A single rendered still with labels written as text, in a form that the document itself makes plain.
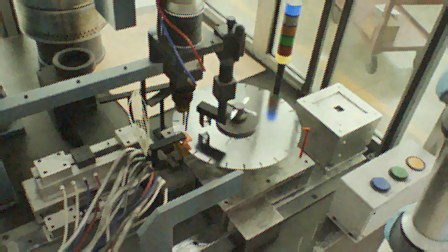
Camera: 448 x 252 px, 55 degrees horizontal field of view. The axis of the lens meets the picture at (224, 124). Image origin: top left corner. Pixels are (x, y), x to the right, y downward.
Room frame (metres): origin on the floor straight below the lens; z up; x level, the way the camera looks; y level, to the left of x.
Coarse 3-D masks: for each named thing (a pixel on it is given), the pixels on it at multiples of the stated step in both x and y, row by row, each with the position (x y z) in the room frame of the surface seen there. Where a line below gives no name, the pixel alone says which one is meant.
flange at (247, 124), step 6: (228, 108) 0.87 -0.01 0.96; (246, 108) 0.88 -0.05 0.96; (246, 114) 0.83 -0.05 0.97; (234, 120) 0.81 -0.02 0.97; (240, 120) 0.81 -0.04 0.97; (246, 120) 0.83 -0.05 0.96; (252, 120) 0.83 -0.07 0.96; (258, 120) 0.83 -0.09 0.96; (222, 126) 0.80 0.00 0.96; (228, 126) 0.80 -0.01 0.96; (234, 126) 0.80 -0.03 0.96; (240, 126) 0.80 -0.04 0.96; (246, 126) 0.80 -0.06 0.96; (252, 126) 0.81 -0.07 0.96; (228, 132) 0.78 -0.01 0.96; (234, 132) 0.78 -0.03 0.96; (240, 132) 0.78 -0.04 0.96; (246, 132) 0.78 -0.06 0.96; (252, 132) 0.79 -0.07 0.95
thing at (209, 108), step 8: (200, 104) 0.79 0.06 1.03; (208, 104) 0.79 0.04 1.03; (224, 104) 0.76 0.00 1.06; (200, 112) 0.78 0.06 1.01; (208, 112) 0.77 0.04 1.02; (216, 112) 0.77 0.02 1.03; (224, 112) 0.76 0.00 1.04; (200, 120) 0.78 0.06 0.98; (208, 120) 0.79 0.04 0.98; (216, 120) 0.76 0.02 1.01; (224, 120) 0.75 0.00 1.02
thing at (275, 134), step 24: (240, 96) 0.94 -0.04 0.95; (264, 96) 0.95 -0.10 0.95; (192, 120) 0.82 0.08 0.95; (264, 120) 0.85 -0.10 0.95; (288, 120) 0.86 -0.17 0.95; (192, 144) 0.73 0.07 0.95; (216, 144) 0.74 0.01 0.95; (240, 144) 0.75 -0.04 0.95; (264, 144) 0.76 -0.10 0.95; (288, 144) 0.77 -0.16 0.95; (240, 168) 0.67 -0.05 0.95
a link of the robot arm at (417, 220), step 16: (432, 176) 0.53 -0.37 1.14; (432, 192) 0.51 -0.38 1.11; (416, 208) 0.54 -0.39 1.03; (432, 208) 0.50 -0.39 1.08; (400, 224) 0.55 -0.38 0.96; (416, 224) 0.52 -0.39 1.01; (432, 224) 0.50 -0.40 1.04; (400, 240) 0.53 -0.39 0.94; (416, 240) 0.50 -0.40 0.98; (432, 240) 0.49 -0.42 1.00
